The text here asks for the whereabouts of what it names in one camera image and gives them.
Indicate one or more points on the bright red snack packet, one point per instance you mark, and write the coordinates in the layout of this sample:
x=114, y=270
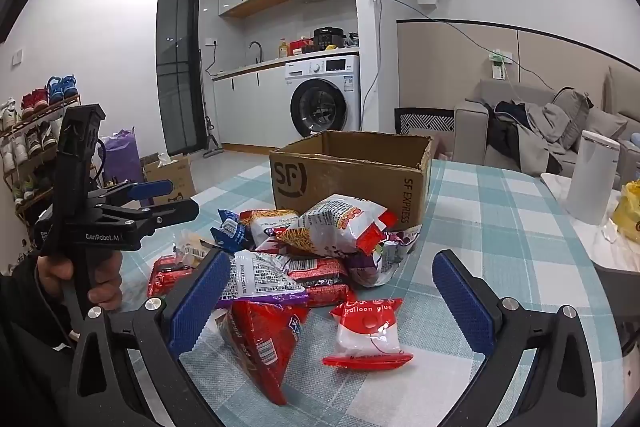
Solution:
x=167, y=277

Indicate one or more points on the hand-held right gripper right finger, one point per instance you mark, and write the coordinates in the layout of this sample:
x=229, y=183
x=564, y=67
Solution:
x=462, y=297

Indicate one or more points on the black pressure cooker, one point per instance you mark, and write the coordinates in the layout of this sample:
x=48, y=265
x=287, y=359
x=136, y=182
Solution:
x=327, y=39

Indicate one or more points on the blue snack packet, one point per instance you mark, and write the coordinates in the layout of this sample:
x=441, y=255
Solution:
x=232, y=232

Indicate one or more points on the wooden shoe rack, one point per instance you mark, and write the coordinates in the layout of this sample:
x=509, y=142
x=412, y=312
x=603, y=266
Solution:
x=50, y=107

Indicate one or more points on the white green wall charger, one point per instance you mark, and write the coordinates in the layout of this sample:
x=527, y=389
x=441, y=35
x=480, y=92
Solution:
x=498, y=67

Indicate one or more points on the noodle print snack bag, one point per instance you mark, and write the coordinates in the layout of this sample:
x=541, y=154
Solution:
x=270, y=224

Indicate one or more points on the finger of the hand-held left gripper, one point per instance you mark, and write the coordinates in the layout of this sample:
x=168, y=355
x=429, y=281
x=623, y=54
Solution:
x=170, y=213
x=150, y=189

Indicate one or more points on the light grey cushion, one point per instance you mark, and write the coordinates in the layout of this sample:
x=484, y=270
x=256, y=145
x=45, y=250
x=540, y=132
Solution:
x=605, y=124

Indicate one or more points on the brown cardboard box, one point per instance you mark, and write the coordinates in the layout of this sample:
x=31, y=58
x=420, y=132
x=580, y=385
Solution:
x=310, y=182

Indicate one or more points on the group of shoes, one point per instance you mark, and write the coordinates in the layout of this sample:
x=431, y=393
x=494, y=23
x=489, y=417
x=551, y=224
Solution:
x=60, y=89

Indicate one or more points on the white washing machine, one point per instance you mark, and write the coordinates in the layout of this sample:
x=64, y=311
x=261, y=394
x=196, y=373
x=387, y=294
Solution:
x=325, y=107

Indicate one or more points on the red triangular snack packet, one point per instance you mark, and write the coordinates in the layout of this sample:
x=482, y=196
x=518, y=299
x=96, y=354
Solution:
x=265, y=347

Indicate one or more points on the pale yellow snack packet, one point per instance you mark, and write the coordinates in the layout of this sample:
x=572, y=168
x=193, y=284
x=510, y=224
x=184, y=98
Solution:
x=192, y=247

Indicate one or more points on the purple silver snack bag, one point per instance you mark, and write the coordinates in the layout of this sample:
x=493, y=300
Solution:
x=380, y=262

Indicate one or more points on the white lower kitchen cabinet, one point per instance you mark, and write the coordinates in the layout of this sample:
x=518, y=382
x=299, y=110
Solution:
x=250, y=107

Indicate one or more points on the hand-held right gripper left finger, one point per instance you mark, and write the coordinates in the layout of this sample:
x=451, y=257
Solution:
x=200, y=297

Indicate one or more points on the dark red snack packet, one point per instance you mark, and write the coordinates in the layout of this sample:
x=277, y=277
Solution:
x=320, y=282

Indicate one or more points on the floor mop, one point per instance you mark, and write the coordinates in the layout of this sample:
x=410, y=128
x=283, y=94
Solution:
x=212, y=152

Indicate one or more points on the grey sofa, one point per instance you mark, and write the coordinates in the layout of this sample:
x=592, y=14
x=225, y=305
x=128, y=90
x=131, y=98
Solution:
x=470, y=132

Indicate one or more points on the dark grey cushion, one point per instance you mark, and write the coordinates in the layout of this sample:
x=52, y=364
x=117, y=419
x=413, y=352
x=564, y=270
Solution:
x=572, y=107

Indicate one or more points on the dark glass door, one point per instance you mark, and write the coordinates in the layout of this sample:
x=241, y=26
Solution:
x=175, y=57

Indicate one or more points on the person's left hand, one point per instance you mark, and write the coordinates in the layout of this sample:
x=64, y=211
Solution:
x=111, y=279

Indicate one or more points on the red box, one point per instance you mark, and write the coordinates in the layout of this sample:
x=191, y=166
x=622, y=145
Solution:
x=302, y=46

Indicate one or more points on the yellow plastic bag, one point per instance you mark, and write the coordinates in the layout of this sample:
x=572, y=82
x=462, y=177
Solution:
x=630, y=212

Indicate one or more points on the white purple snack packet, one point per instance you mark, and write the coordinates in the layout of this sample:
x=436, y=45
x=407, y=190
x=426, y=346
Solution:
x=255, y=279

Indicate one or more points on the cat print cardboard box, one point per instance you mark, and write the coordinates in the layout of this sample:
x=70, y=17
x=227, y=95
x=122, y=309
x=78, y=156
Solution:
x=175, y=177

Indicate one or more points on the yellow bottle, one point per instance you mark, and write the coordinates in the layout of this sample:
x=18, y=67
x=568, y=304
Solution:
x=283, y=50

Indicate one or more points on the red white candy packet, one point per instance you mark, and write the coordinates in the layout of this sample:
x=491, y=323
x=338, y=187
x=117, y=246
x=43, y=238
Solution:
x=365, y=332

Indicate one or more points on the steel faucet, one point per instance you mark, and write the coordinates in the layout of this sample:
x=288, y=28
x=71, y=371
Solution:
x=259, y=49

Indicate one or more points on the black white patterned stool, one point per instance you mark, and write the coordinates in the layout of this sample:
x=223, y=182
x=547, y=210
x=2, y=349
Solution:
x=425, y=123

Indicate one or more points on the large white red snack bag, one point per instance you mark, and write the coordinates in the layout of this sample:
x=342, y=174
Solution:
x=335, y=222

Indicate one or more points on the pile of clothes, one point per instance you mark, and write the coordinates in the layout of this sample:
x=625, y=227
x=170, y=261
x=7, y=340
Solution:
x=530, y=132

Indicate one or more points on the person's left forearm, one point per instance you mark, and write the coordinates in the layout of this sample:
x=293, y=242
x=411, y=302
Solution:
x=30, y=357

